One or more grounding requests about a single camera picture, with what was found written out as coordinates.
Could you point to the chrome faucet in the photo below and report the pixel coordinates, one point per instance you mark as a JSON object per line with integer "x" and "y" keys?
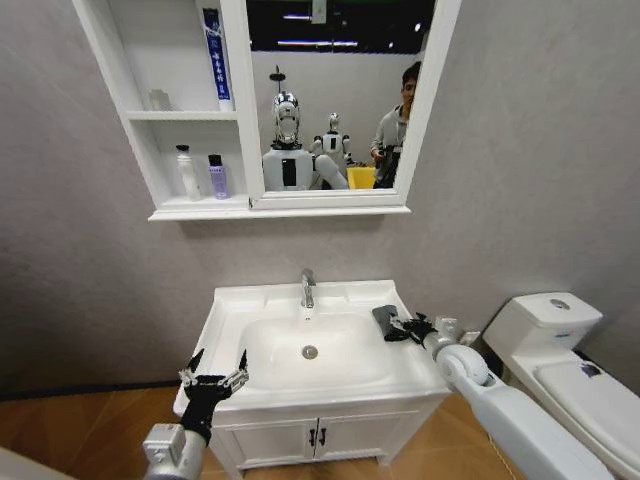
{"x": 308, "y": 292}

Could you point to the white toilet seat lid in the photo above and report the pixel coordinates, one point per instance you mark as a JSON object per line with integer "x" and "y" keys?
{"x": 590, "y": 405}

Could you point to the white vanity cabinet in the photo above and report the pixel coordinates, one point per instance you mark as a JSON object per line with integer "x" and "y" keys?
{"x": 350, "y": 435}

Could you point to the cabinet mirror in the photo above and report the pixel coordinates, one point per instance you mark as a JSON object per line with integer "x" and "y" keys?
{"x": 320, "y": 80}

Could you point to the white facial cleanser bottle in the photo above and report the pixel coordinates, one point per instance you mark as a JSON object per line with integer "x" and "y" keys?
{"x": 188, "y": 172}

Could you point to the dark grey towel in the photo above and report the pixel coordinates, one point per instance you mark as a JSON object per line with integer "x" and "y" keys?
{"x": 384, "y": 320}

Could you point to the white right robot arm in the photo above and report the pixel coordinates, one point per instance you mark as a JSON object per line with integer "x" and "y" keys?
{"x": 505, "y": 405}

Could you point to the white ceramic washbasin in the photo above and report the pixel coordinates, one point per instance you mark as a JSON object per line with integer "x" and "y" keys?
{"x": 280, "y": 350}

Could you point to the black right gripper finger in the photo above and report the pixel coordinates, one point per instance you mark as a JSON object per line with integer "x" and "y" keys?
{"x": 402, "y": 336}
{"x": 402, "y": 321}

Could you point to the small clear glass cup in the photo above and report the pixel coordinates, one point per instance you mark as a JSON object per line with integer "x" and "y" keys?
{"x": 159, "y": 100}

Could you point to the yellow box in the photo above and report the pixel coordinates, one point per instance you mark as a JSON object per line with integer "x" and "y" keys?
{"x": 361, "y": 178}

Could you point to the chrome basin drain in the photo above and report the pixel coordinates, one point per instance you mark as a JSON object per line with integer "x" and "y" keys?
{"x": 310, "y": 352}

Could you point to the white wall cabinet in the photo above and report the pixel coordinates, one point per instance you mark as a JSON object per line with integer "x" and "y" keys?
{"x": 165, "y": 150}

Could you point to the purple shampoo bottle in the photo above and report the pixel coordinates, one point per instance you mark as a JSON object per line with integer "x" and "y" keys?
{"x": 219, "y": 180}

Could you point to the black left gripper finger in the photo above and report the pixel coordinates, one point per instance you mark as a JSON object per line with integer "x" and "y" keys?
{"x": 240, "y": 377}
{"x": 192, "y": 375}

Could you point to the small white humanoid robot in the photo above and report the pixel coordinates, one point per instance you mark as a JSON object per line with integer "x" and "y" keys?
{"x": 331, "y": 140}

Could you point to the white toilet tank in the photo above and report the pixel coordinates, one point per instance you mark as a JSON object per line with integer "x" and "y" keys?
{"x": 540, "y": 325}

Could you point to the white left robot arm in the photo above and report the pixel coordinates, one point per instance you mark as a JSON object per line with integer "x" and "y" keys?
{"x": 172, "y": 452}

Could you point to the chrome toilet flush button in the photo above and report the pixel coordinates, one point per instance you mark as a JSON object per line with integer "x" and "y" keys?
{"x": 557, "y": 303}

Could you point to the blue white toothpaste tube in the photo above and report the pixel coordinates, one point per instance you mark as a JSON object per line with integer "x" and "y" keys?
{"x": 218, "y": 60}

